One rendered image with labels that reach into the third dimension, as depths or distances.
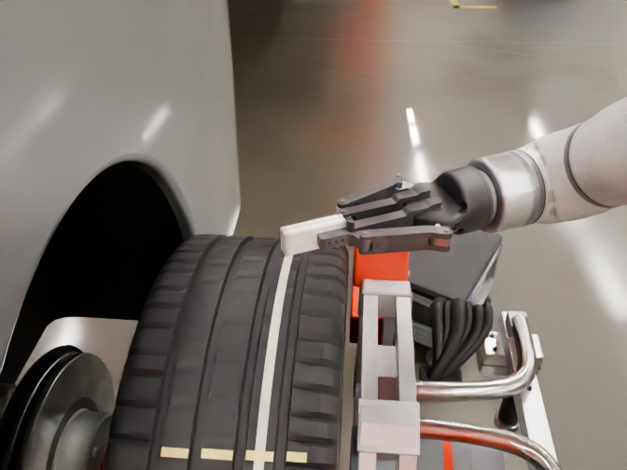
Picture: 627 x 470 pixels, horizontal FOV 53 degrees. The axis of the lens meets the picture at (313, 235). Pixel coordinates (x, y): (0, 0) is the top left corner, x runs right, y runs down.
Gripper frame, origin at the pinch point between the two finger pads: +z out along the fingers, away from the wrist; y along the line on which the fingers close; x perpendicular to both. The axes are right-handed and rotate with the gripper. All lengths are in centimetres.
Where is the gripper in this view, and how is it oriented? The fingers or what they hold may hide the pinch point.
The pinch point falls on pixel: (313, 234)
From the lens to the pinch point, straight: 67.6
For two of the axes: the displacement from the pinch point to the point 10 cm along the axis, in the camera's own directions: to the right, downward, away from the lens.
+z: -9.4, 2.2, -2.7
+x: -0.1, -7.9, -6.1
